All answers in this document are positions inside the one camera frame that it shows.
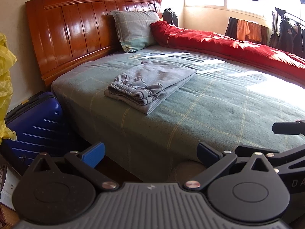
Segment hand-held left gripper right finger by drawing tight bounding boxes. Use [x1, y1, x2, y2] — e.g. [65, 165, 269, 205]
[184, 142, 274, 192]

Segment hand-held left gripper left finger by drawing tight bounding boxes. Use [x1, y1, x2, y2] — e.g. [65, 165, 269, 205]
[30, 142, 119, 192]

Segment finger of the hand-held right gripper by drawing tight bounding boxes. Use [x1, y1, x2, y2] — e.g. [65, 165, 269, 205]
[272, 120, 305, 135]
[235, 145, 280, 159]

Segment grey sweatpants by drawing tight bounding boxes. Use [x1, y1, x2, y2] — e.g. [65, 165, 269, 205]
[104, 60, 198, 115]

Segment bed with green checked sheet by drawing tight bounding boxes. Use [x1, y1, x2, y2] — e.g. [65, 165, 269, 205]
[51, 45, 305, 183]

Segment blue hard-shell suitcase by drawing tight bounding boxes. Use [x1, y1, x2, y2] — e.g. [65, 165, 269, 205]
[0, 91, 64, 174]

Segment white paper box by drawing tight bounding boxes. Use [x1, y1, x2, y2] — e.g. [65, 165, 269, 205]
[0, 163, 22, 211]

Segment black coat stand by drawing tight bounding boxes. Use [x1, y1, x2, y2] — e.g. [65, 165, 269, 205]
[269, 7, 286, 48]

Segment red duvet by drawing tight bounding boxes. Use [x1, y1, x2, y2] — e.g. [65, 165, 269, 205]
[150, 20, 305, 86]

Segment orange cloth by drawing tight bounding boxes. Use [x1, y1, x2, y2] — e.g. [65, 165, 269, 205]
[237, 19, 262, 42]

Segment yellow plastic cover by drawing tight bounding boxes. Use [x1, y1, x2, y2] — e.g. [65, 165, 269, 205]
[0, 33, 18, 144]

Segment dark brown cloth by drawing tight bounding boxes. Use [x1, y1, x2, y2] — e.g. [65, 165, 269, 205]
[225, 17, 239, 39]

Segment wooden headboard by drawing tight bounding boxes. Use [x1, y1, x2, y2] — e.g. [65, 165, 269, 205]
[25, 0, 161, 87]

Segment grey plaid pillow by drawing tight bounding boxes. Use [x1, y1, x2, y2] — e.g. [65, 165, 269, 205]
[110, 10, 161, 53]

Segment black backpack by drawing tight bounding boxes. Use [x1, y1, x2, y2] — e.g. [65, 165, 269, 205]
[162, 7, 179, 27]

